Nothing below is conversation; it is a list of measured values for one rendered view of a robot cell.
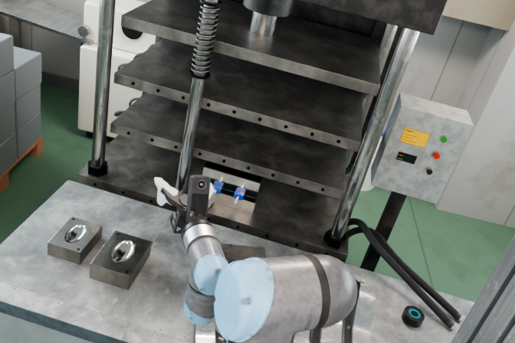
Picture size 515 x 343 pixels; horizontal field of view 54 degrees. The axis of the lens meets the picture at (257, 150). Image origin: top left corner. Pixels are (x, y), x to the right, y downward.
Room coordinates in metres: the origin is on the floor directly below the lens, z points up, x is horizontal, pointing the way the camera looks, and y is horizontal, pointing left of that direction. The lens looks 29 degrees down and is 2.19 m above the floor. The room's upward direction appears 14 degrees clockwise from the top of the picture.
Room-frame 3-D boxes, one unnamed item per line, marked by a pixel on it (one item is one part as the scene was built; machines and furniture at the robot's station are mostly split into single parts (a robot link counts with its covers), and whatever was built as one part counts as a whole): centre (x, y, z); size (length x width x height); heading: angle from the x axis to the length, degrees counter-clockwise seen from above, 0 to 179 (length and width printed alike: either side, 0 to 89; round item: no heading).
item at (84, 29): (3.69, 1.09, 0.54); 2.26 x 0.56 x 1.09; 90
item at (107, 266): (1.38, 0.40, 0.83); 0.20 x 0.15 x 0.07; 175
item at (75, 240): (1.42, 0.59, 0.83); 0.17 x 0.13 x 0.06; 175
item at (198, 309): (0.82, 0.03, 1.34); 0.11 x 0.08 x 0.11; 116
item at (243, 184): (2.17, 0.06, 0.87); 0.50 x 0.27 x 0.17; 175
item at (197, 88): (1.93, 0.31, 1.10); 0.05 x 0.05 x 1.30
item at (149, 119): (2.30, 0.10, 1.01); 1.10 x 0.74 x 0.05; 85
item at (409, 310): (1.46, -0.74, 0.82); 0.08 x 0.08 x 0.04
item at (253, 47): (2.31, 0.10, 1.51); 1.10 x 0.70 x 0.05; 85
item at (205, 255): (0.81, 0.04, 1.43); 0.11 x 0.08 x 0.09; 26
